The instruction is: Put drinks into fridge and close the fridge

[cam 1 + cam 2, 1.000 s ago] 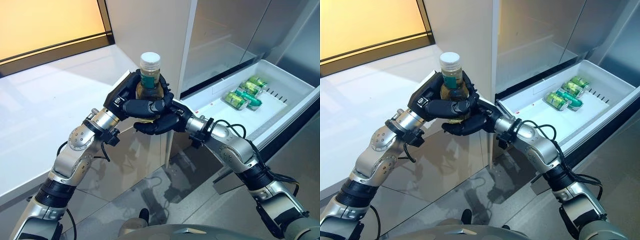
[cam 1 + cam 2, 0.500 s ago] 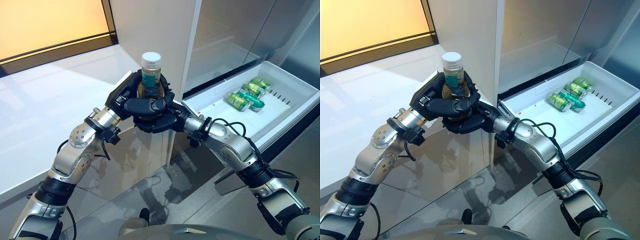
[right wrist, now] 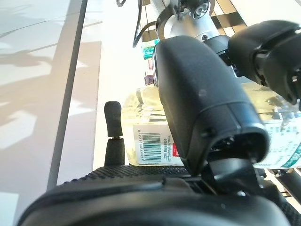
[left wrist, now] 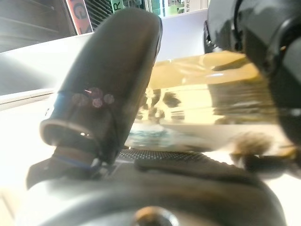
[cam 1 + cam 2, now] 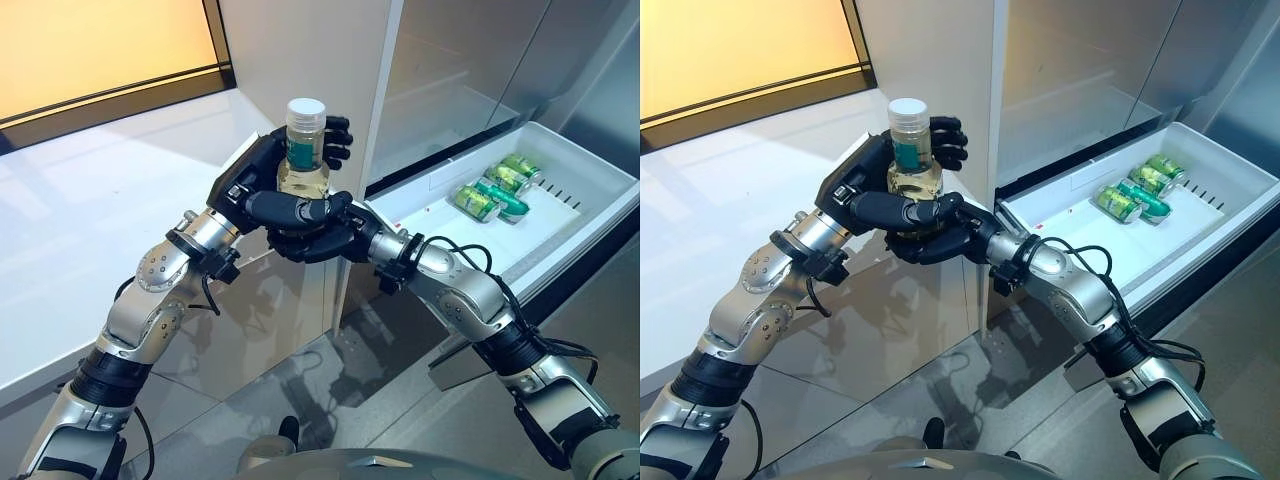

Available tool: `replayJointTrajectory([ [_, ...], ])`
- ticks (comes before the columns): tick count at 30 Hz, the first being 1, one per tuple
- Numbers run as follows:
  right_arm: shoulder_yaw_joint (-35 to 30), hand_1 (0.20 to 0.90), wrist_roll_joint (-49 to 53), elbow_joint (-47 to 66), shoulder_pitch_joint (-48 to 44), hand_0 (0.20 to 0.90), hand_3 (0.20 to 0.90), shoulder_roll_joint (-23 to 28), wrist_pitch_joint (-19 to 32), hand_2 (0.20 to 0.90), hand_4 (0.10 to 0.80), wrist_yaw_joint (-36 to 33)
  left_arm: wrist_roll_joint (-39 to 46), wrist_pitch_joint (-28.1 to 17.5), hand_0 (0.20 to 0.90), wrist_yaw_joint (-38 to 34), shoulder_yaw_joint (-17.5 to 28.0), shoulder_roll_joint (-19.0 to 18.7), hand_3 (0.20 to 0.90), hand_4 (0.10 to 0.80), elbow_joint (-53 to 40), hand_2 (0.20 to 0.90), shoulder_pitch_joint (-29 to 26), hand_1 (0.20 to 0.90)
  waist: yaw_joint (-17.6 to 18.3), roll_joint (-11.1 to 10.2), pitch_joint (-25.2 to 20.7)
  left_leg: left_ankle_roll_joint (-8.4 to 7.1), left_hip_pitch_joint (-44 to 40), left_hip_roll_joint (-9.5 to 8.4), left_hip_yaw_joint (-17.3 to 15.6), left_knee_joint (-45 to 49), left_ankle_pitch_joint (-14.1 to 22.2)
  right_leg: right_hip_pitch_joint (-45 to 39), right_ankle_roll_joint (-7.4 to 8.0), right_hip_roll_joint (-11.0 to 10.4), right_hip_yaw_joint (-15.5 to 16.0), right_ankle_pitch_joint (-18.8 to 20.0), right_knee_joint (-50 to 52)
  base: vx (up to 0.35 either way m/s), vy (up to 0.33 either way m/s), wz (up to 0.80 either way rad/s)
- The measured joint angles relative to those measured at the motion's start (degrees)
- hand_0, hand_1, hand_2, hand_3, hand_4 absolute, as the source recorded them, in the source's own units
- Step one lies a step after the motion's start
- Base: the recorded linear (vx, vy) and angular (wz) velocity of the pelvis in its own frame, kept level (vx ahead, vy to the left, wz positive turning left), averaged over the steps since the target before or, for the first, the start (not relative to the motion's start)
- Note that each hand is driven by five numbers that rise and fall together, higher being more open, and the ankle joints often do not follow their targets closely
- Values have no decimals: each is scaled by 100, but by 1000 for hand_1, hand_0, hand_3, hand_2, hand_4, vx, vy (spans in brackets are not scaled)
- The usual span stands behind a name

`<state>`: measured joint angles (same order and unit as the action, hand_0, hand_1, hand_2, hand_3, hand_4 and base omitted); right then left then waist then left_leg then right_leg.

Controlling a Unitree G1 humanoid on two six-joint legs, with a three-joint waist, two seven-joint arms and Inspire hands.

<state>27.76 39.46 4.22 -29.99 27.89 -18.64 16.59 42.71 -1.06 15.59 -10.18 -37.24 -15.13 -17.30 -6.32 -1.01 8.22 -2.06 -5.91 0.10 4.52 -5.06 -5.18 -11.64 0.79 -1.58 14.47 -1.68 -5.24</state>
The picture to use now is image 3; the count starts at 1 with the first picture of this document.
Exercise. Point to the clear yellow tea bottle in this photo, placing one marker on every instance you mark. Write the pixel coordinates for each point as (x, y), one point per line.
(150, 113)

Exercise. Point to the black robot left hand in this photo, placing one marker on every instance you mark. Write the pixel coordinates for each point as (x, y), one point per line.
(270, 54)

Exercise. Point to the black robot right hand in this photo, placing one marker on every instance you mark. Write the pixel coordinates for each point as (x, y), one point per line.
(200, 94)

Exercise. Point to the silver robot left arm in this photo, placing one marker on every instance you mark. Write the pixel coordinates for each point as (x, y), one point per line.
(183, 28)

